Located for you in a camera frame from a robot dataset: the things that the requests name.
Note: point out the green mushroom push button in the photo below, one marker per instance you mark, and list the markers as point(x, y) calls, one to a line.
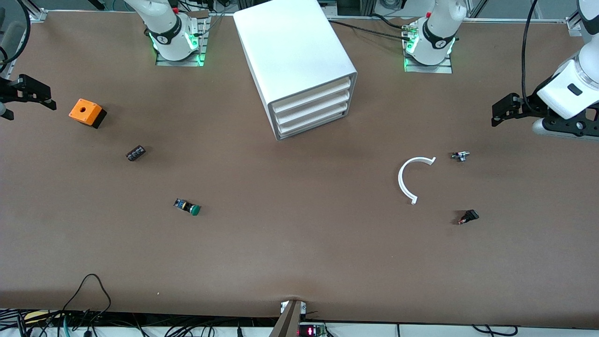
point(193, 209)

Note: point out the device with red display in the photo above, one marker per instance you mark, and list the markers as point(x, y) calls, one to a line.
point(311, 331)

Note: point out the white curved plastic bracket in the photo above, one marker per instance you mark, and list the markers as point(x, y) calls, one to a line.
point(400, 180)

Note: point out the small black rocker switch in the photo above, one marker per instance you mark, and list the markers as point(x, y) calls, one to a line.
point(470, 215)

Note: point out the orange button enclosure box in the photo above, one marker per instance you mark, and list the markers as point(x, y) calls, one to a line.
point(84, 111)

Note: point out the white low cabinet drawer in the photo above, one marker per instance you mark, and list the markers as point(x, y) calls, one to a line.
point(311, 120)

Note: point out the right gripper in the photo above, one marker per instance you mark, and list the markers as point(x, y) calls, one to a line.
point(8, 88)

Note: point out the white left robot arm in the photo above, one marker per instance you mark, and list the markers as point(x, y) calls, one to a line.
point(435, 32)

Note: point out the brown camera post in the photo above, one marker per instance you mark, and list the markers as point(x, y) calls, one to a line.
point(288, 323)

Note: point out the small metal screw part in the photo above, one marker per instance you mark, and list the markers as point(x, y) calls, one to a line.
point(461, 156)

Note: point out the small black terminal block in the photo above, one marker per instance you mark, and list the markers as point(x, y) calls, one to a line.
point(135, 153)

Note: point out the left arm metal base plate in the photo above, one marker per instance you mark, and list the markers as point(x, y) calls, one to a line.
point(440, 69)

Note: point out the small metal post bracket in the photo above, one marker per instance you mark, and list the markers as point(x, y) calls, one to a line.
point(304, 307)

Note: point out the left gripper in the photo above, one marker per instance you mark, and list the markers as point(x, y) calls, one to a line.
point(530, 106)

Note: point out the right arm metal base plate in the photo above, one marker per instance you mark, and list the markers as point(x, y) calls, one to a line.
point(180, 62)

